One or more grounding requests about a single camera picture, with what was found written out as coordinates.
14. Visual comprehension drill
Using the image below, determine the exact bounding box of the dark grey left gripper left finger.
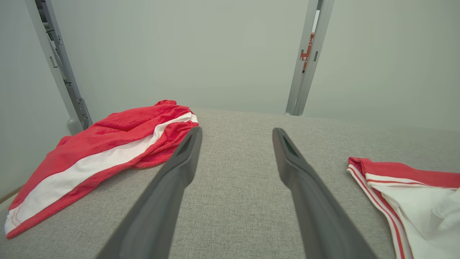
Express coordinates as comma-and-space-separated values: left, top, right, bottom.
95, 126, 203, 259

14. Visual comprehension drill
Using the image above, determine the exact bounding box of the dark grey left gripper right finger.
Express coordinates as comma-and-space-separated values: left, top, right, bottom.
272, 127, 378, 259

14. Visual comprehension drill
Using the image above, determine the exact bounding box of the red shorts white stripe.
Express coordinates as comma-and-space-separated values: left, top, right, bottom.
4, 100, 199, 240

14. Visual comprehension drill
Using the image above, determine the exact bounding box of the red white jersey shirt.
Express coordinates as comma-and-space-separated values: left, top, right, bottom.
346, 156, 460, 259

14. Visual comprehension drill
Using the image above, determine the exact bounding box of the grey fabric sofa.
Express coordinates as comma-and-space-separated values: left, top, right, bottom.
0, 107, 460, 259

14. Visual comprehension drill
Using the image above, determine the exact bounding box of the grey metal frame post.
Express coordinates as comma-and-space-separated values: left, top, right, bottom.
24, 0, 93, 136
285, 0, 335, 117

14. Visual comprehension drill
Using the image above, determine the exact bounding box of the orange tag behind post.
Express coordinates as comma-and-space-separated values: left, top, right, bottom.
300, 32, 315, 72

